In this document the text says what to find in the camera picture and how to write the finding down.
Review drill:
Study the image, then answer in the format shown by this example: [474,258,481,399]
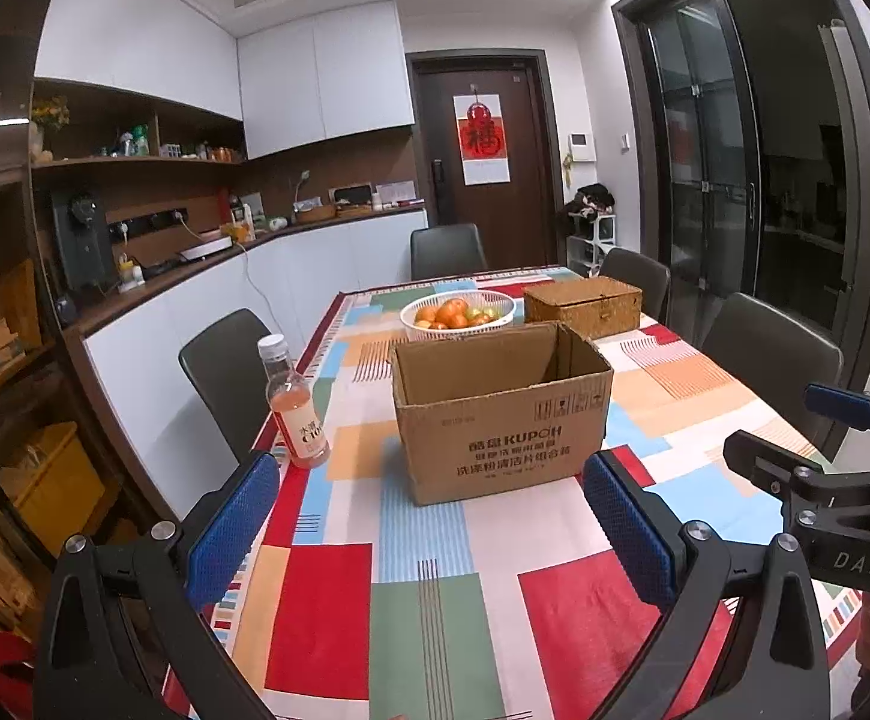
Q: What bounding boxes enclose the white slotted fruit basket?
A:
[400,291,517,332]

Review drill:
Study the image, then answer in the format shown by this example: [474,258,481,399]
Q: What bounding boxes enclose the dark grey dining chair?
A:
[600,247,672,323]
[701,292,845,451]
[178,307,308,466]
[410,223,488,282]

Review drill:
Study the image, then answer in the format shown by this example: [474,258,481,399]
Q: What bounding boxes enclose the white storage rack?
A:
[566,211,617,278]

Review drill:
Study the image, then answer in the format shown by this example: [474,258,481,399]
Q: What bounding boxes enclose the pile of oranges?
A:
[414,298,481,329]

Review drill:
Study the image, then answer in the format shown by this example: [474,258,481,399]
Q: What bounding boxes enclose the dark brown door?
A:
[405,50,567,271]

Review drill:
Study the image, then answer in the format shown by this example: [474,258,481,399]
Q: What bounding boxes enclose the white lower cabinets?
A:
[82,208,428,518]

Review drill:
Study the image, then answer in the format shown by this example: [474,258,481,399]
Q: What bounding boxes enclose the black wall socket strip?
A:
[107,206,190,241]

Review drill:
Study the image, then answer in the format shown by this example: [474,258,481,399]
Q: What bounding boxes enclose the white power cable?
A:
[172,210,320,350]

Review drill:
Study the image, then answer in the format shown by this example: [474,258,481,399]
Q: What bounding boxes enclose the colourful patchwork tablecloth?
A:
[161,265,863,720]

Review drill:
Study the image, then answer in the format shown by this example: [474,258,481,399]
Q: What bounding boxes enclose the yellow flower bunch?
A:
[30,97,70,132]

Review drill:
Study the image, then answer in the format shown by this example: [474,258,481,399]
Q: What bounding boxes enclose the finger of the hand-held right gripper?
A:
[805,382,870,455]
[724,429,870,511]

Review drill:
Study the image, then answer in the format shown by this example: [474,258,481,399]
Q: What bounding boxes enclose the black framed glass sliding door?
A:
[615,0,870,421]

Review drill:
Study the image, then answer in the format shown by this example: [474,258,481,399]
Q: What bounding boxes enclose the white flat tray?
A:
[178,236,235,260]

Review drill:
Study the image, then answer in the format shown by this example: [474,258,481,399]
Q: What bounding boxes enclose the brown cardboard box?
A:
[390,320,614,507]

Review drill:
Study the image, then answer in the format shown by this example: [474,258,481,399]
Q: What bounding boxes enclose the white upper cabinets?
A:
[34,0,415,162]

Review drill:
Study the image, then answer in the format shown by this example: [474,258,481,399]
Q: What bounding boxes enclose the white cabinets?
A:
[82,208,428,518]
[34,0,415,162]

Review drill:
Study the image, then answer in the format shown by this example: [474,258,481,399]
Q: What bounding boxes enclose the yellow storage box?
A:
[0,422,106,556]

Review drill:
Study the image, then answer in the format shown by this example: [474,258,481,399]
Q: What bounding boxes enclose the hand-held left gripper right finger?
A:
[581,454,833,720]

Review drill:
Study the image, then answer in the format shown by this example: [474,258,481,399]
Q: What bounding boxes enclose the clear bottle with orange drink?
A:
[257,334,331,470]

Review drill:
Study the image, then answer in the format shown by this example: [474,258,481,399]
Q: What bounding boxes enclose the woven wicker lidded box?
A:
[523,277,644,341]

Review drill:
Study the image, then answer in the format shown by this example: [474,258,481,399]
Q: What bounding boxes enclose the red and white wall calendar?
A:
[454,86,511,185]

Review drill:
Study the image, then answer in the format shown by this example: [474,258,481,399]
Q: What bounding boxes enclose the dark cloth pile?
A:
[564,184,616,215]

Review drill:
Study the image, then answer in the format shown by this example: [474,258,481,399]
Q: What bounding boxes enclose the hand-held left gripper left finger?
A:
[34,450,282,720]

